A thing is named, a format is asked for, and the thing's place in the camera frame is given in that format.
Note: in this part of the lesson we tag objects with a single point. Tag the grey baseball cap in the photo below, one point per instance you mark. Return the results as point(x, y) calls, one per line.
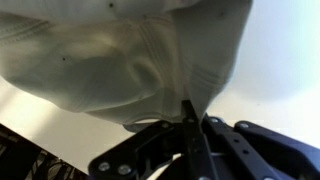
point(116, 60)

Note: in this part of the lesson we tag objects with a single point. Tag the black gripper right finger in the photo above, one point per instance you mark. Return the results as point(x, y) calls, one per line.
point(266, 153)

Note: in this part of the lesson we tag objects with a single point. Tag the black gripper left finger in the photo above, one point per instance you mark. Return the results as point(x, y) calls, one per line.
point(160, 150)

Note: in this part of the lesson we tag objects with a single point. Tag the white ribbed radiator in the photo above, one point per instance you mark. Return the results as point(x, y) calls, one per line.
point(33, 163)

